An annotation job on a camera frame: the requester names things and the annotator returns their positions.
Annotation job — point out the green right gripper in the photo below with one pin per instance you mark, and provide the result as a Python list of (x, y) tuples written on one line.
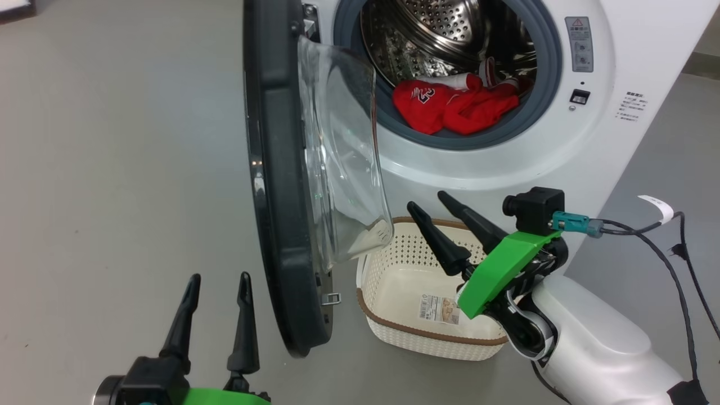
[(506, 264)]

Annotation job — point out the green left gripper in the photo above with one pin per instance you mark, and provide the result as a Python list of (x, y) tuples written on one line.
[(225, 397)]

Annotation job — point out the plain red garment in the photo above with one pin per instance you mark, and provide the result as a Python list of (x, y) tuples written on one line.
[(484, 109)]

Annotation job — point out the red jersey with white logo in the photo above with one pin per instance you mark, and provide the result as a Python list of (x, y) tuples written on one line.
[(416, 107)]

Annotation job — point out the white garment with red trim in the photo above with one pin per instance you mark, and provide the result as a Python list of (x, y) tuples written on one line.
[(462, 82)]

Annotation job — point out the dark grey round washer door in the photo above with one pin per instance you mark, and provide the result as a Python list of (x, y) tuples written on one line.
[(281, 169)]

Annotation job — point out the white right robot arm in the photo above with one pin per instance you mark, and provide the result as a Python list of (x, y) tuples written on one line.
[(590, 349)]

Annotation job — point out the paper label in basket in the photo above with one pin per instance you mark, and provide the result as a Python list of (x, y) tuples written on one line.
[(439, 309)]

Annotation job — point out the cream perforated laundry basket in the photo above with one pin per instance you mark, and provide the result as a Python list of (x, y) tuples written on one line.
[(394, 281)]

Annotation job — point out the black door lock socket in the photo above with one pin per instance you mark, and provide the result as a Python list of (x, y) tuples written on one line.
[(580, 97)]

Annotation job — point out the white front-load washing machine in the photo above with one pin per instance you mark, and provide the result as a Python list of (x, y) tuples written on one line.
[(619, 56)]

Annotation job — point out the steel perforated washer drum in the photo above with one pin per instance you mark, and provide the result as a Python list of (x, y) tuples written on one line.
[(427, 39)]

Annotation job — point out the small text sticker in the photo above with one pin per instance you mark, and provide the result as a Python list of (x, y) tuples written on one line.
[(631, 108)]

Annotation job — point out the grey warning sticker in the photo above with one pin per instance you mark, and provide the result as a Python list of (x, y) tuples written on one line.
[(579, 45)]

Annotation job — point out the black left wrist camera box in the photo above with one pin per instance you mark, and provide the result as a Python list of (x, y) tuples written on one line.
[(152, 379)]

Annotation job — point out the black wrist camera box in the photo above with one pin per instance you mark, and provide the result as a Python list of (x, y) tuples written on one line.
[(152, 379), (537, 211)]

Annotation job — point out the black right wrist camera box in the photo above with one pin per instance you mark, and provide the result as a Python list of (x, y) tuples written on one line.
[(537, 211)]

